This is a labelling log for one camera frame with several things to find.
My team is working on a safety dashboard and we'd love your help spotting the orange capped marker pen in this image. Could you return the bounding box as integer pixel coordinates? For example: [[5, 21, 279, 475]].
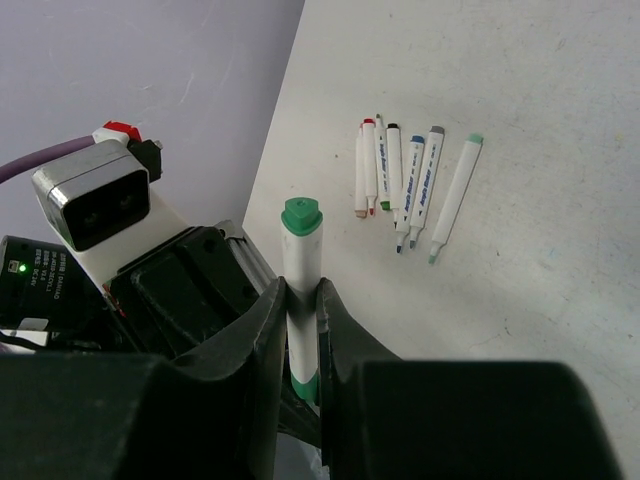
[[354, 129, 368, 219]]

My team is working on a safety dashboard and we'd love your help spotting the teal capped marker pen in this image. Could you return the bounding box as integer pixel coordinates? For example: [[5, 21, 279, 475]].
[[428, 133, 484, 265]]

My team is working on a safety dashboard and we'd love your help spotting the red capped marker pen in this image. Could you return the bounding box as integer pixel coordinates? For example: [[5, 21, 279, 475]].
[[362, 118, 378, 216]]

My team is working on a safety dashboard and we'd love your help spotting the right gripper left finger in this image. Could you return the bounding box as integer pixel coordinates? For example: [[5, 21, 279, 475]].
[[1, 279, 286, 479]]

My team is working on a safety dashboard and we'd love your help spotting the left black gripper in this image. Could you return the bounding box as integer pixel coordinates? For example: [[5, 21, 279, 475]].
[[102, 220, 275, 358]]

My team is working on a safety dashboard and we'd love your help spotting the blue capped marker pen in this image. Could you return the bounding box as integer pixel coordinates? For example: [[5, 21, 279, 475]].
[[396, 135, 426, 254]]

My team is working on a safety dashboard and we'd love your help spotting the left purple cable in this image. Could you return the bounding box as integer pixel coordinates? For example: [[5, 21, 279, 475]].
[[0, 135, 99, 185]]

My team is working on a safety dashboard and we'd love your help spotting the green capped marker pen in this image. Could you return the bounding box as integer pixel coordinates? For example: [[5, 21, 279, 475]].
[[374, 114, 391, 211]]

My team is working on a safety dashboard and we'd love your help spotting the black capped marker pen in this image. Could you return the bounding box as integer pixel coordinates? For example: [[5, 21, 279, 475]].
[[386, 123, 403, 224]]

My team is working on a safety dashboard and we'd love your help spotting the grey capped marker pen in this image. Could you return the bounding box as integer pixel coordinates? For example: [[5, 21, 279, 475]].
[[409, 125, 445, 250]]

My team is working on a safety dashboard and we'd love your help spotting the green pen edge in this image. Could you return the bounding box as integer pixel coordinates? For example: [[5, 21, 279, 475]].
[[281, 197, 323, 405]]

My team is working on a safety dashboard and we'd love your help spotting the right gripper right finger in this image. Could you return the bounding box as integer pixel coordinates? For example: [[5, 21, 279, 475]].
[[316, 279, 620, 479]]

